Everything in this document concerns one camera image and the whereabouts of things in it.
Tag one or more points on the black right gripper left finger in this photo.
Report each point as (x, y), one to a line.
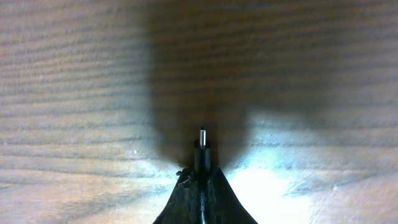
(183, 205)

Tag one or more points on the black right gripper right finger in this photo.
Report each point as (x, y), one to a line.
(222, 204)

